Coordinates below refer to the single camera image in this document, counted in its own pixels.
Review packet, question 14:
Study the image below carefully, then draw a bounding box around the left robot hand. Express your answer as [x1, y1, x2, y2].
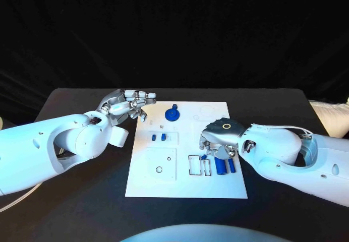
[95, 89, 157, 127]

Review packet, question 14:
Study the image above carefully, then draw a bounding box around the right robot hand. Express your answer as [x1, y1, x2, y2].
[199, 117, 246, 160]

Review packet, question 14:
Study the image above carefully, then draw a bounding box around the white task board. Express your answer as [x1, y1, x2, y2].
[124, 101, 248, 199]

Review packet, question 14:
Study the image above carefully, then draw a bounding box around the thick blue cylinder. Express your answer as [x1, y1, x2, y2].
[213, 157, 227, 175]

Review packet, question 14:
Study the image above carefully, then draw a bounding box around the blue gear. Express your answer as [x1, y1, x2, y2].
[164, 103, 181, 122]

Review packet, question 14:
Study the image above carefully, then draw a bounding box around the white cloth bundle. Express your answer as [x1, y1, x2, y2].
[308, 99, 349, 139]

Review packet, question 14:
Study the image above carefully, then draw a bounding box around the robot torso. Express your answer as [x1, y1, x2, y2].
[119, 223, 292, 242]

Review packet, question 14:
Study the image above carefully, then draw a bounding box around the white cable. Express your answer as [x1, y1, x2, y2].
[0, 182, 43, 213]
[251, 123, 313, 136]

